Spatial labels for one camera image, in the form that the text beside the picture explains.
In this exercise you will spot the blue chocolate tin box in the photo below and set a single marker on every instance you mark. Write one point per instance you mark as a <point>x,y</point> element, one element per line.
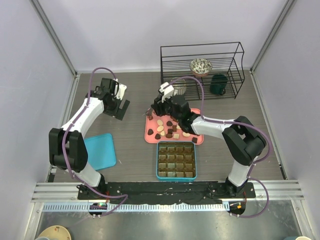
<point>176,161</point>

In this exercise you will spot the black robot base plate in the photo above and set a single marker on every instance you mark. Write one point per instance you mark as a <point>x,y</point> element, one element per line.
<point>167,193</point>

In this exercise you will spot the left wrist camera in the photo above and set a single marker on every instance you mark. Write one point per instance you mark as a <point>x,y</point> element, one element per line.
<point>120,90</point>

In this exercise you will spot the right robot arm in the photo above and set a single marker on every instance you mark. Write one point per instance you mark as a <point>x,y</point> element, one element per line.
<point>244,141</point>

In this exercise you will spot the black wire rack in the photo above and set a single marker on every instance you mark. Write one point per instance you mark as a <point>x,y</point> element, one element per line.
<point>226,58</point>

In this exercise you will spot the gold plastic chocolate insert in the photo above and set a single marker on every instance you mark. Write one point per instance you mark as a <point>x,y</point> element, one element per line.
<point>176,160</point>

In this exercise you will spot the pink tray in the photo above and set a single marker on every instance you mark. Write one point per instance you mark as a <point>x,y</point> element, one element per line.
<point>165,128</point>

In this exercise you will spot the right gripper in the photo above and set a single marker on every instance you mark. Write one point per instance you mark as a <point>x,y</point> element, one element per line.
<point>158,106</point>

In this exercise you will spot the stainless steel tongs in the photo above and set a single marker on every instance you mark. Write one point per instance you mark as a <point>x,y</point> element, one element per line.
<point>149,113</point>

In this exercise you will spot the patterned ceramic bowl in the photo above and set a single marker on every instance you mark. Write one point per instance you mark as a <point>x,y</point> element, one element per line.
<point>200,67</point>

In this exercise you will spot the white cable duct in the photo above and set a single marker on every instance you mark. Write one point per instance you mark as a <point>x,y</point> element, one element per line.
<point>102,207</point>

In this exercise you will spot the beige plate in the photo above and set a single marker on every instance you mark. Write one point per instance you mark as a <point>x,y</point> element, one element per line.
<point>55,232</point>

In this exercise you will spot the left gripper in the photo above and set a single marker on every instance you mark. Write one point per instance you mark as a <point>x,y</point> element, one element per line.
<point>118,113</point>

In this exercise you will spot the striped ceramic cup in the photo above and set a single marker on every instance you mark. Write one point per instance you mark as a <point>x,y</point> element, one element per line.
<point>179,86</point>

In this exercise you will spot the blue tin lid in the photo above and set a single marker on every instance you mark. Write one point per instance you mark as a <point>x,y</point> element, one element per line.
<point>101,151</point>

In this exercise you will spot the dark green mug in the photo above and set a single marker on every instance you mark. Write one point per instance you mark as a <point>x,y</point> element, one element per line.
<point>218,84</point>

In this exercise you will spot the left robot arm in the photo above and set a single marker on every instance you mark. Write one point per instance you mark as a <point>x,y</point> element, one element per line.
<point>67,150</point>

